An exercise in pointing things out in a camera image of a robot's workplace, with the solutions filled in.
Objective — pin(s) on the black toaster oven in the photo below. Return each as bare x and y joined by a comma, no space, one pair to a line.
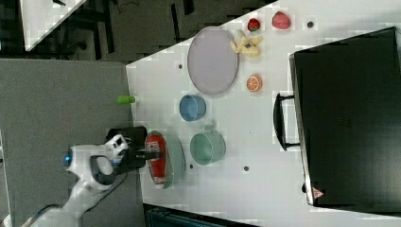
348,109

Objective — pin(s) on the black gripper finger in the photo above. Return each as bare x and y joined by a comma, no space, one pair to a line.
154,155

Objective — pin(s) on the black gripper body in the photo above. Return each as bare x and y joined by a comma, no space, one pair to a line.
129,156

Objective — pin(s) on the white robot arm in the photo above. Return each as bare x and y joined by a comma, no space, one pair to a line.
95,166

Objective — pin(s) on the strawberry toy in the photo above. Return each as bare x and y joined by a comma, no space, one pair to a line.
253,25

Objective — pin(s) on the peeled banana toy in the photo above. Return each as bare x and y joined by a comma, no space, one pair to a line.
242,44

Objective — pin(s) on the white side table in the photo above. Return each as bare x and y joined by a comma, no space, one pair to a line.
41,17

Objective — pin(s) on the blue bowl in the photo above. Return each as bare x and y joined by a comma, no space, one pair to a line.
192,108

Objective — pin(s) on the black cylinder upper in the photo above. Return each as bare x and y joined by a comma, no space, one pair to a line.
135,136

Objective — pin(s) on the red plush ketchup bottle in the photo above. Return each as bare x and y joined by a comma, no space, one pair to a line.
157,167

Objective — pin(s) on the pink plush toy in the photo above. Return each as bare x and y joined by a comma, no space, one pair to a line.
280,20

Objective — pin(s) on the orange slice toy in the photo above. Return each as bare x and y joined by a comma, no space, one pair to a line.
254,83

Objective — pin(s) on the lilac round plate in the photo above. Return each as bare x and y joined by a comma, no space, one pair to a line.
211,61

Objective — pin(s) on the green mug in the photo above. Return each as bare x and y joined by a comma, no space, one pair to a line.
208,146

